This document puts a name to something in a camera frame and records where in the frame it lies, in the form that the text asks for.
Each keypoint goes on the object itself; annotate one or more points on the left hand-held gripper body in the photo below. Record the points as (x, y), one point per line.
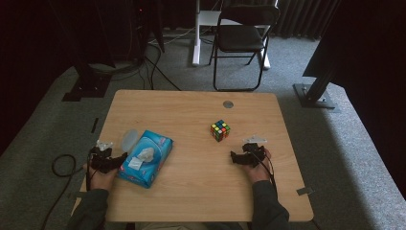
(100, 158)

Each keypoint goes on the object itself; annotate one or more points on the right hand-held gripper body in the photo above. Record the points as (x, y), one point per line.
(253, 155)

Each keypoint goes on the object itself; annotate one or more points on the white wet wipe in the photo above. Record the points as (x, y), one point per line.
(146, 155)

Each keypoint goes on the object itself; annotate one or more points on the multicoloured puzzle cube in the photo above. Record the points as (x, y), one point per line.
(220, 130)

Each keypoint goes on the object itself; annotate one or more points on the blue wet wipes pack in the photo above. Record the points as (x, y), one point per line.
(156, 143)

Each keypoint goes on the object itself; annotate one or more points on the person's left hand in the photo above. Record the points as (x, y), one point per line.
(100, 180)

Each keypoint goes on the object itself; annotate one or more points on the person's right hand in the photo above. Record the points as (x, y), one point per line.
(260, 174)

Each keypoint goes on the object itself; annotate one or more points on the translucent plastic lid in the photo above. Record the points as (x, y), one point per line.
(129, 140)

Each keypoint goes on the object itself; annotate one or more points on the black tape strip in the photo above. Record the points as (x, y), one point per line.
(94, 125)

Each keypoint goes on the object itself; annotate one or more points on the grey round table grommet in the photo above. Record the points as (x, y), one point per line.
(228, 104)

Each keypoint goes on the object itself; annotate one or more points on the black stand with square base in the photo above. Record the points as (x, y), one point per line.
(87, 89)

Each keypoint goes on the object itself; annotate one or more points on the person's lap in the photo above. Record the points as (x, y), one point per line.
(166, 226)

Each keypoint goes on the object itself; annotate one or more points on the black stand with metal base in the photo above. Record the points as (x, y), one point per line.
(314, 97)

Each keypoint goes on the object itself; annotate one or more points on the black folding chair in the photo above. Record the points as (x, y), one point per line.
(239, 38)

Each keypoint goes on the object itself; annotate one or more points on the black equipment rack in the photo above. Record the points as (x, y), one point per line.
(145, 28)

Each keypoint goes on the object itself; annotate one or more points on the dark pleated curtain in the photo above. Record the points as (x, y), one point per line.
(303, 19)

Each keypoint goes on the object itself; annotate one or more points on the white desk frame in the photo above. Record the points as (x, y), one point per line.
(196, 48)

